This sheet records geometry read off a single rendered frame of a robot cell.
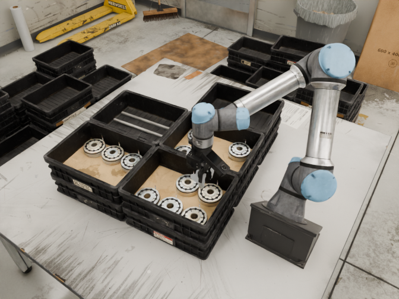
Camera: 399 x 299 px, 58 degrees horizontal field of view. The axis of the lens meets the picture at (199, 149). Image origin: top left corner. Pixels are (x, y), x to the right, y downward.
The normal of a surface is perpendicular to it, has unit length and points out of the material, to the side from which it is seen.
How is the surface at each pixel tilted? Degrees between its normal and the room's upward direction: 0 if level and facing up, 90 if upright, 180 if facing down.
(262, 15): 90
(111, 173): 0
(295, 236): 90
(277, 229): 90
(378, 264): 0
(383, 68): 73
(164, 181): 0
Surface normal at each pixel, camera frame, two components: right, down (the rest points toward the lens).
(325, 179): 0.07, 0.25
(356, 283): 0.00, -0.73
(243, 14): -0.56, 0.56
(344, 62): 0.11, -0.01
